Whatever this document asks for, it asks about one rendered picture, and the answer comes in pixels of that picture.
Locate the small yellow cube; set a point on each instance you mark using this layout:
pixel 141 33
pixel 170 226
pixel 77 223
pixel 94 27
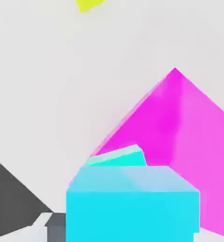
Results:
pixel 87 4

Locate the small turquoise cube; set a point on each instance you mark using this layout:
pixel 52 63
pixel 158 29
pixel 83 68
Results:
pixel 123 158

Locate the small cyan cube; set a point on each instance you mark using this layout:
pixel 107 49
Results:
pixel 130 211

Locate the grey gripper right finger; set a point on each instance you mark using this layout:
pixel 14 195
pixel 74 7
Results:
pixel 212 237

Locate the large magenta box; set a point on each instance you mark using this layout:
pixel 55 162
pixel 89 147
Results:
pixel 180 128

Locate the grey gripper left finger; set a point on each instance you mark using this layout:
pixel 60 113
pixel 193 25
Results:
pixel 56 230

